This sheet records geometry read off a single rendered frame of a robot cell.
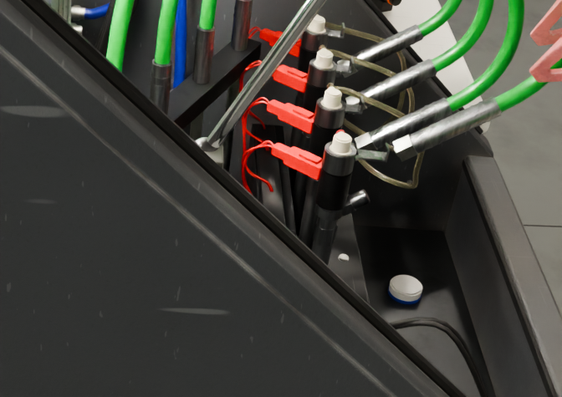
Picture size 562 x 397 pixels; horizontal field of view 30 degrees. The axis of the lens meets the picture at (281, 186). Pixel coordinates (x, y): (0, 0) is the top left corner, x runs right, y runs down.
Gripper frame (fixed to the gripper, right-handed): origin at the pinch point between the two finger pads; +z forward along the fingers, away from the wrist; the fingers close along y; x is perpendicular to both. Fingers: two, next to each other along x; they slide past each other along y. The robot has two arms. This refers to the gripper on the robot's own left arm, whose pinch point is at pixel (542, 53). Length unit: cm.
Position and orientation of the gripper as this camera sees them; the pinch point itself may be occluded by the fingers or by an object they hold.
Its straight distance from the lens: 91.5
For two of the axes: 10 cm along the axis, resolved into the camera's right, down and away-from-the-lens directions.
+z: -7.4, 3.7, 5.6
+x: 6.5, 6.2, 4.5
